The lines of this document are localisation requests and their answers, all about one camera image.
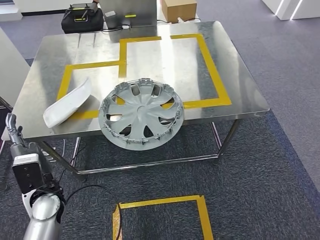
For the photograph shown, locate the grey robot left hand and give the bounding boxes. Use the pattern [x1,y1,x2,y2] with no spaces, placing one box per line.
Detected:
[5,112,46,163]

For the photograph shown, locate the white curved plastic part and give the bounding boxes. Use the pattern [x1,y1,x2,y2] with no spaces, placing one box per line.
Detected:
[42,77,92,129]

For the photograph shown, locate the steel workbench table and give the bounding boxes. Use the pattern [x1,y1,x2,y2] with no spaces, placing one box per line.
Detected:
[1,20,271,182]

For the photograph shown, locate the white desk panel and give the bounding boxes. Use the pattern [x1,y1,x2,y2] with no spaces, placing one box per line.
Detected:
[0,26,31,110]

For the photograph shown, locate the small yellow tape rectangle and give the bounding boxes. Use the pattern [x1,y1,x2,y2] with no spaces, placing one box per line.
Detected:
[57,59,128,121]

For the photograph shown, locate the black carrying case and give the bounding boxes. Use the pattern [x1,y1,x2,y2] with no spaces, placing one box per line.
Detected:
[61,2,104,35]

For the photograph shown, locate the grey plastic hubcap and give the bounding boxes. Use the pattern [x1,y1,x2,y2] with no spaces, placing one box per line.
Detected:
[98,78,185,152]

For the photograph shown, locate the grey laptop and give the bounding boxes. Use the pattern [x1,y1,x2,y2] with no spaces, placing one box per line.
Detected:
[98,0,158,30]

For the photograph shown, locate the brown cardboard box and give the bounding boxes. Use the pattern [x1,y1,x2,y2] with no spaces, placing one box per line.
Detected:
[160,0,198,24]

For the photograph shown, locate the yellow floor tape square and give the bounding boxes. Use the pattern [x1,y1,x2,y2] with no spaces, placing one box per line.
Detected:
[112,195,214,240]

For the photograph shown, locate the large yellow tape rectangle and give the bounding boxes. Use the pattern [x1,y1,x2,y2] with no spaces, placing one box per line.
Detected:
[118,33,232,110]

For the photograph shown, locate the white lit block structure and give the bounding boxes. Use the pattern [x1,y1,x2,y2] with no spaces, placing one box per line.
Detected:
[261,0,320,21]

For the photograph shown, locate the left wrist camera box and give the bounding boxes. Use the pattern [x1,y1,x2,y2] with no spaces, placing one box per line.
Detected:
[11,153,47,195]

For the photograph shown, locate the black floor cable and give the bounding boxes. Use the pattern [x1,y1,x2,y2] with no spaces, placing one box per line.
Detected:
[60,139,86,183]

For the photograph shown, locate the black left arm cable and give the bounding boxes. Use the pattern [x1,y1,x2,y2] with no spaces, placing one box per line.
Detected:
[57,184,123,240]

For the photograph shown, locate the black laptop cable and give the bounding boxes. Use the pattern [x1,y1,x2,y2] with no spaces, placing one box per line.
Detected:
[100,23,131,33]

